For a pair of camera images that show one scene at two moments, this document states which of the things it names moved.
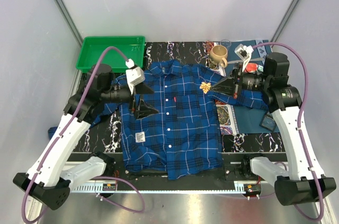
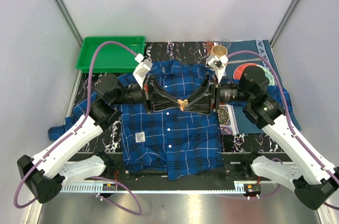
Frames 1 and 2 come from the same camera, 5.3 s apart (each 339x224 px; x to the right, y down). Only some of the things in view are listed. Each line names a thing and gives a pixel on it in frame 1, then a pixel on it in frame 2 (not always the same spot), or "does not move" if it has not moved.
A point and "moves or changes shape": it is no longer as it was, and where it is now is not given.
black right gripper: (229, 86) to (204, 105)
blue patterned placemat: (236, 118) does not move
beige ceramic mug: (219, 53) does not move
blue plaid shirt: (169, 119) does not move
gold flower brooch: (205, 87) moves or changes shape
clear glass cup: (225, 42) does not move
